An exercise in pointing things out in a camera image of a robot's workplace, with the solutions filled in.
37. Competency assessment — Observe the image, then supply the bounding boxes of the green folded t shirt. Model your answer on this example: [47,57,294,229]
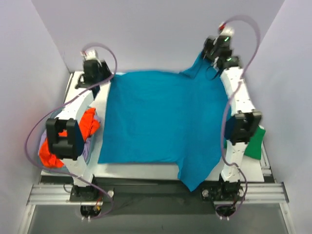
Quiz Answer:
[224,126,266,160]

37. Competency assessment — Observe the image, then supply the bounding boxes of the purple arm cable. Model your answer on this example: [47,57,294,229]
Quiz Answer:
[215,15,261,218]
[23,43,118,219]

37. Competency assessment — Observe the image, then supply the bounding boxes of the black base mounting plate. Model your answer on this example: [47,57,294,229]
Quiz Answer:
[69,179,244,218]

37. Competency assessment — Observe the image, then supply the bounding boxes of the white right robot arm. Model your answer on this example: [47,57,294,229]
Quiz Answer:
[203,22,262,199]

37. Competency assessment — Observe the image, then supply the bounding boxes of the aluminium frame rail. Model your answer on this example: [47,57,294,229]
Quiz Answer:
[26,72,290,205]

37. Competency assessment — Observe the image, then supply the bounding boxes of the orange t shirt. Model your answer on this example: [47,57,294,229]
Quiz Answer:
[39,107,101,168]

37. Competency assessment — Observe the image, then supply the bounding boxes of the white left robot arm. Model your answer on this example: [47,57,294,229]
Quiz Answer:
[45,46,114,201]

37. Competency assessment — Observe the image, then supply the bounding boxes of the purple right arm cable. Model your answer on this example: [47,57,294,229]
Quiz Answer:
[215,15,261,218]

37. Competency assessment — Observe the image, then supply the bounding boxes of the teal blue t shirt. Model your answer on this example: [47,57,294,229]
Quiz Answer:
[98,54,228,191]

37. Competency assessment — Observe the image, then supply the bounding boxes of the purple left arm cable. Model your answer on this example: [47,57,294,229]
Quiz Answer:
[23,43,118,219]

